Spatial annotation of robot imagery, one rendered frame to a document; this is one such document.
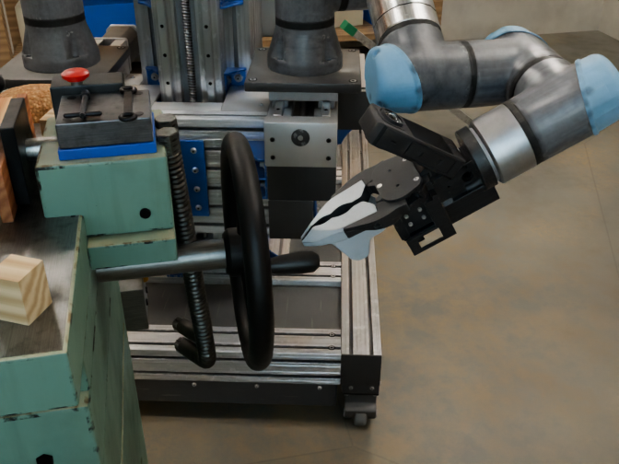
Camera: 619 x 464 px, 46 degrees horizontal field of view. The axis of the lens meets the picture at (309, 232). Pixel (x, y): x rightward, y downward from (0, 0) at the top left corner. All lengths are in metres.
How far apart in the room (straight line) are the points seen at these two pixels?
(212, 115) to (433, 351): 0.91
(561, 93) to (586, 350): 1.41
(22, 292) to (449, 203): 0.44
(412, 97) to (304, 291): 1.10
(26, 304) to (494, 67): 0.53
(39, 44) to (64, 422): 0.95
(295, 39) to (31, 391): 0.95
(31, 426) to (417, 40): 0.55
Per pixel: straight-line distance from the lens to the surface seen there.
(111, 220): 0.82
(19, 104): 0.87
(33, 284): 0.66
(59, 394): 0.66
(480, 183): 0.80
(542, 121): 0.77
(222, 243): 0.88
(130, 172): 0.79
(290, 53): 1.44
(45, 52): 1.54
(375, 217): 0.75
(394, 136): 0.72
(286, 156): 1.37
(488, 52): 0.85
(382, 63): 0.80
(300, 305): 1.80
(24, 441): 0.76
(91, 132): 0.79
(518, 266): 2.41
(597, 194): 2.93
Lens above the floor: 1.29
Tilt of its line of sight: 31 degrees down
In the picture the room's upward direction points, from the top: straight up
